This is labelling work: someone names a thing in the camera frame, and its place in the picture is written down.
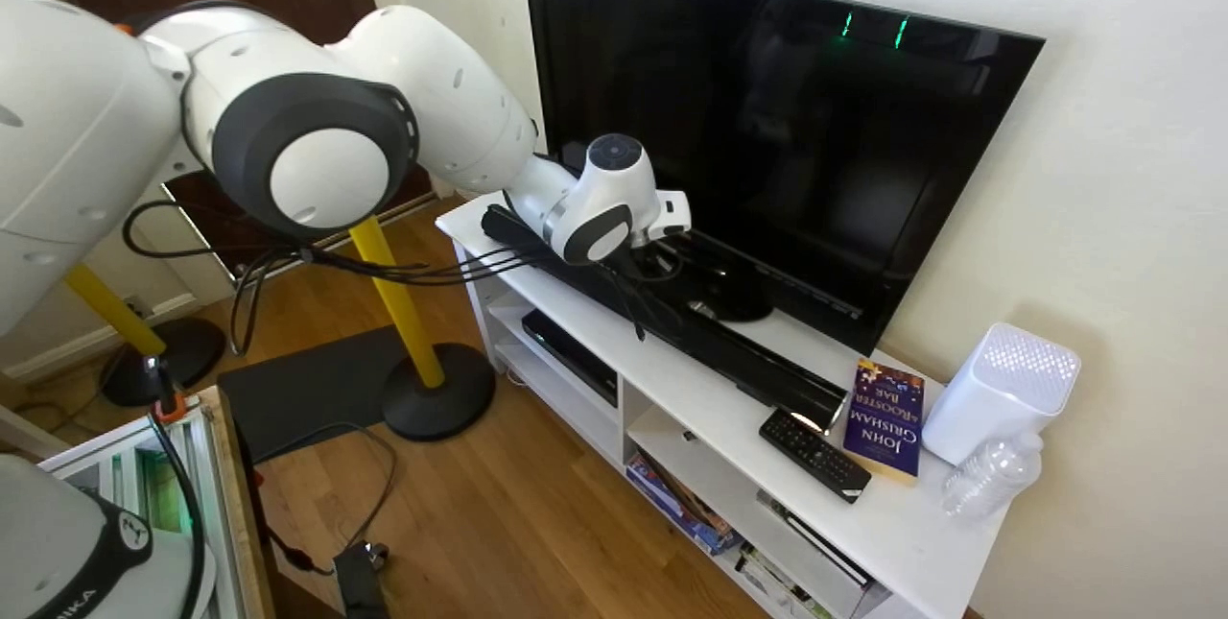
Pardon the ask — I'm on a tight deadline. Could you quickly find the black flat screen television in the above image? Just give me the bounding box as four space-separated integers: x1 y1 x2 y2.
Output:
520 0 1047 357

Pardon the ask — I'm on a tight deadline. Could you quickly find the stack of disc cases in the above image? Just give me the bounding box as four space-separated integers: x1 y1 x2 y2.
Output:
733 542 838 619

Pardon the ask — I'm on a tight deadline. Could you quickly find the white media cabinet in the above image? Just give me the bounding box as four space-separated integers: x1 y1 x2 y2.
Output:
436 191 1010 619

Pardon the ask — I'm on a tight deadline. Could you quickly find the black media player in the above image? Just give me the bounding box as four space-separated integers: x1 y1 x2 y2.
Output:
520 308 621 408

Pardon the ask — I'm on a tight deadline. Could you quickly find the stack of books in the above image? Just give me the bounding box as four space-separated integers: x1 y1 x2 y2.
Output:
625 449 746 559

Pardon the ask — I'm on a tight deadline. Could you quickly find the yellow pole with black base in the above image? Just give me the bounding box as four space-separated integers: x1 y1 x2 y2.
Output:
61 263 229 409
347 215 498 443

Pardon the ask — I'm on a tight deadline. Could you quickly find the black cable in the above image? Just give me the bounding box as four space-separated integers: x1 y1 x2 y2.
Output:
251 421 400 574

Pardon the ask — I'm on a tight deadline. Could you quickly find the black floor mat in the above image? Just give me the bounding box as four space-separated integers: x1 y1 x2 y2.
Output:
217 324 425 465

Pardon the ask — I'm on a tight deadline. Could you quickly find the black soundbar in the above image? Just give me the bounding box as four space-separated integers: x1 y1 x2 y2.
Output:
480 204 851 432

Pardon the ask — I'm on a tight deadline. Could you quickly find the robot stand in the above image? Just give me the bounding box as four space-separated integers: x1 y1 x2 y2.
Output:
36 387 279 619

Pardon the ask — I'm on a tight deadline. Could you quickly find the orange and black clamp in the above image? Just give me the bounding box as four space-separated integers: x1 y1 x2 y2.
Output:
142 354 189 425

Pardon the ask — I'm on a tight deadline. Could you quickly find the black remote control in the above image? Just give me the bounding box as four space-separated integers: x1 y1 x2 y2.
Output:
758 407 873 505

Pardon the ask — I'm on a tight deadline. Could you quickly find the clear plastic water bottle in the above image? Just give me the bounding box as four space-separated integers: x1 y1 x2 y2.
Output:
939 431 1046 520

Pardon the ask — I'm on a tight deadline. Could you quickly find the silver and black player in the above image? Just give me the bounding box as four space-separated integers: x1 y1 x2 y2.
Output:
755 488 876 593

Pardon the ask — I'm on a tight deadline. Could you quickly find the blue paperback book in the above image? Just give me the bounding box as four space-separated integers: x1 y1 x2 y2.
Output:
841 358 928 487

